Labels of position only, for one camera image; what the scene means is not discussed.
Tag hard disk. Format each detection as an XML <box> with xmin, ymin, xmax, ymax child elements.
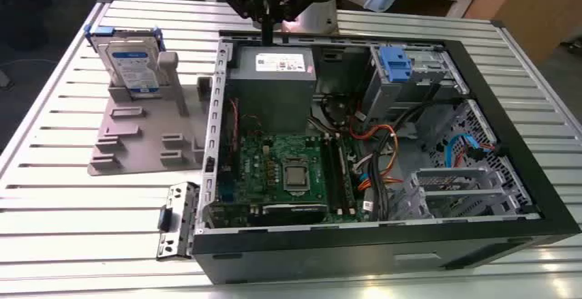
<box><xmin>84</xmin><ymin>25</ymin><xmax>164</xmax><ymax>97</ymax></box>

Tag blue drive latch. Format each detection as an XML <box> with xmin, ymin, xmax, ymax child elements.
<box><xmin>377</xmin><ymin>46</ymin><xmax>414</xmax><ymax>82</ymax></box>

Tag grey power supply unit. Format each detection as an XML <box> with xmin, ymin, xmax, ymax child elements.
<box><xmin>224</xmin><ymin>46</ymin><xmax>318</xmax><ymax>136</ymax></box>

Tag metal optical drive cage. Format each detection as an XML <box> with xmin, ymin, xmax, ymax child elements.
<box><xmin>361</xmin><ymin>45</ymin><xmax>470</xmax><ymax>123</ymax></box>

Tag green motherboard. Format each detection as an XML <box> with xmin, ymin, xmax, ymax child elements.
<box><xmin>215</xmin><ymin>133</ymin><xmax>365</xmax><ymax>225</ymax></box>

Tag grey parts rack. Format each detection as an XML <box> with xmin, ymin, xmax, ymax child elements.
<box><xmin>86</xmin><ymin>52</ymin><xmax>212</xmax><ymax>176</ymax></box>

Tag silver CPU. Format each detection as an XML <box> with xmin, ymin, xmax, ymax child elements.
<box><xmin>282</xmin><ymin>165</ymin><xmax>311</xmax><ymax>191</ymax></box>

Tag RAM stick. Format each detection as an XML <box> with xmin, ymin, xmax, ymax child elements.
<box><xmin>337</xmin><ymin>134</ymin><xmax>357</xmax><ymax>214</ymax></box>

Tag wooden cabinet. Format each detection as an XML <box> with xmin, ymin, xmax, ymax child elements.
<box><xmin>463</xmin><ymin>0</ymin><xmax>582</xmax><ymax>63</ymax></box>

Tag black graphics card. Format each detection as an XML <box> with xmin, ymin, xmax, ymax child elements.
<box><xmin>207</xmin><ymin>202</ymin><xmax>329</xmax><ymax>227</ymax></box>

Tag black PC case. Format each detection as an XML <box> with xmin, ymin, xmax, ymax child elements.
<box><xmin>190</xmin><ymin>29</ymin><xmax>582</xmax><ymax>285</ymax></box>

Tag red thin wire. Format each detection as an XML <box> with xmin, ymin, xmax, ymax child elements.
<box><xmin>230</xmin><ymin>97</ymin><xmax>242</xmax><ymax>163</ymax></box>

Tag orange power wires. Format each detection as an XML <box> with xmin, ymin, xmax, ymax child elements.
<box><xmin>350</xmin><ymin>123</ymin><xmax>403</xmax><ymax>191</ymax></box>

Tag black cable bundle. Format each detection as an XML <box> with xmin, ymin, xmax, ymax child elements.
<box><xmin>367</xmin><ymin>97</ymin><xmax>465</xmax><ymax>220</ymax></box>

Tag blue data wire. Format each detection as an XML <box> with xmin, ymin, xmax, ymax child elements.
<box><xmin>445</xmin><ymin>132</ymin><xmax>483</xmax><ymax>169</ymax></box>

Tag metal slot bracket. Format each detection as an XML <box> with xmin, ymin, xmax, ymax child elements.
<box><xmin>155</xmin><ymin>182</ymin><xmax>202</xmax><ymax>262</ymax></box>

